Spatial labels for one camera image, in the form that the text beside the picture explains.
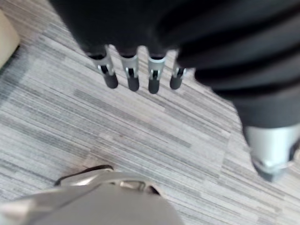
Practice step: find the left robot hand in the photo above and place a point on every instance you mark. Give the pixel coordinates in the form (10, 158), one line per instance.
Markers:
(211, 47)

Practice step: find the silver robot leg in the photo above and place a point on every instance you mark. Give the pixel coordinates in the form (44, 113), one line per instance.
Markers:
(89, 201)

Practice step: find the cream sofa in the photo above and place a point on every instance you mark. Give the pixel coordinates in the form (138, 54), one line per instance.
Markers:
(5, 37)

